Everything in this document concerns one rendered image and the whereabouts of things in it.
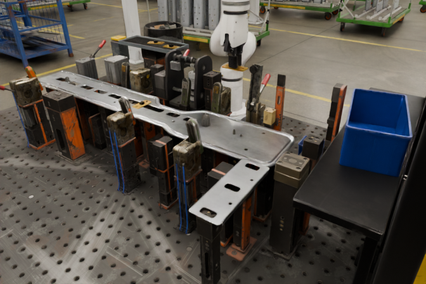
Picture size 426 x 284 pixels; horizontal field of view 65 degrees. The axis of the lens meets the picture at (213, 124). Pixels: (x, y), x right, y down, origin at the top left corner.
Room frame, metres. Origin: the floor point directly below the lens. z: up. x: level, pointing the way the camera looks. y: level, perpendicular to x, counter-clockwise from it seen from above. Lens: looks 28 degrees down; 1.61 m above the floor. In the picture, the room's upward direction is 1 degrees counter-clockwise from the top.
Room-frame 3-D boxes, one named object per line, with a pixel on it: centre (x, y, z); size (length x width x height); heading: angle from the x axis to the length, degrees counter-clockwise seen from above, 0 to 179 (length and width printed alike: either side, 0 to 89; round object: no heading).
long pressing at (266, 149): (1.33, 0.33, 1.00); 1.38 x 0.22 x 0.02; 55
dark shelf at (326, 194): (0.97, -0.55, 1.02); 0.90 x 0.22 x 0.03; 145
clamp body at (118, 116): (1.14, 0.36, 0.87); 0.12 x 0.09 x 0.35; 145
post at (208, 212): (0.66, 0.01, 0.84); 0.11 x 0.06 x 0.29; 145
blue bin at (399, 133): (0.91, -0.51, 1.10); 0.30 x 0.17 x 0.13; 155
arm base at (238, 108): (1.67, -0.10, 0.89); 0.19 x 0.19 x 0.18
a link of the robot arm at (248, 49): (1.67, -0.13, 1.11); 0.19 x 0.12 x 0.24; 88
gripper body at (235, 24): (1.06, -0.07, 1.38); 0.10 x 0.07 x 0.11; 145
